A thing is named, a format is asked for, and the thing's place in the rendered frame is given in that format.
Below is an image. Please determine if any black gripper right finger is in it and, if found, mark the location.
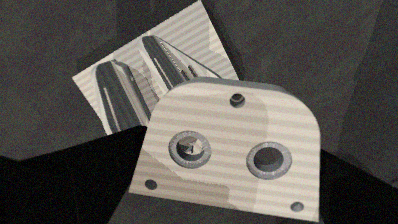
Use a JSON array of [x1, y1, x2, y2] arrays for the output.
[[319, 149, 398, 224]]

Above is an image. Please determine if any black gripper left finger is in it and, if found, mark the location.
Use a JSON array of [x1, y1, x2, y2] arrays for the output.
[[0, 125, 147, 224]]

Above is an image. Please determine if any beige metal housing plate with two holes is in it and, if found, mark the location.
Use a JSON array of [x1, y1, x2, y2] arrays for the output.
[[128, 76, 320, 222]]

